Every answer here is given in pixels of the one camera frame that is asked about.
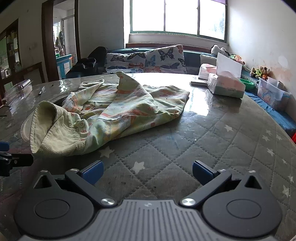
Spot hanging clothes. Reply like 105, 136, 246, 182
55, 31, 65, 51

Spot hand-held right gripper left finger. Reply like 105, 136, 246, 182
32, 160, 117, 207

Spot tissue box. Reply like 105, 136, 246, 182
207, 52, 246, 99

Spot green framed window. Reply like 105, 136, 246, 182
124, 0, 228, 43

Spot grey cushion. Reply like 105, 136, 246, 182
200, 54, 218, 66

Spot pale green printed baby garment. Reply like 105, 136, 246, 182
30, 71, 190, 156

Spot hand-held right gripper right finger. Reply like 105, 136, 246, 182
180, 160, 264, 207

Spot pink white tissue pack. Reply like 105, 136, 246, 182
198, 63, 218, 80

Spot white panda plush toy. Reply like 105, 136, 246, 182
211, 44, 230, 57

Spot green bowl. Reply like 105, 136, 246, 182
239, 78, 255, 91

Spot clear plastic container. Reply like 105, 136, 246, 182
3, 79, 33, 103

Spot pink plush toy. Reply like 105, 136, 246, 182
230, 54, 245, 66

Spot glass door display cabinet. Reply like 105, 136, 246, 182
0, 20, 23, 93

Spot dark wooden chair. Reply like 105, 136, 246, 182
22, 62, 46, 84

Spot butterfly print pillow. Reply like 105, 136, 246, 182
144, 44, 187, 75
105, 51, 147, 74

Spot clear plastic storage box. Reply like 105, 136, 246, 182
257, 77, 291, 110

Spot black bag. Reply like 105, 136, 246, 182
73, 46, 108, 76

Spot dark wooden door frame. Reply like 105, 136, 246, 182
41, 0, 82, 82

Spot brown teddy bear plush toys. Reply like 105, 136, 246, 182
250, 66, 271, 80

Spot blue cabinet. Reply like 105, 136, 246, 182
55, 54, 73, 80

